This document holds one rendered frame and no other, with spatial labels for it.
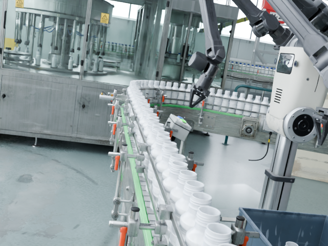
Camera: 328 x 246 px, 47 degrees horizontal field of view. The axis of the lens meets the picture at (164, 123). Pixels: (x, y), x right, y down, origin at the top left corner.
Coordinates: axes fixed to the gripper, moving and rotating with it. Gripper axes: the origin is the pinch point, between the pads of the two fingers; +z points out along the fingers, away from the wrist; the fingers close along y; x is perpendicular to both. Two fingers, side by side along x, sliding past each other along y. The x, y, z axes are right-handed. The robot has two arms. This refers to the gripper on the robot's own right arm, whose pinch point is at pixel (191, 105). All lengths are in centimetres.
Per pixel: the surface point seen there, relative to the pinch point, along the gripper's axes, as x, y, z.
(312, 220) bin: 42, 51, 12
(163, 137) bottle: -18, 55, 10
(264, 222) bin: 27, 51, 20
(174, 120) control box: -4.0, 2.4, 8.9
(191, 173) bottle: -17, 85, 9
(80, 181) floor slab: -4, -207, 127
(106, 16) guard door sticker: -57, -304, -32
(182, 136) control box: 2.2, 3.9, 13.1
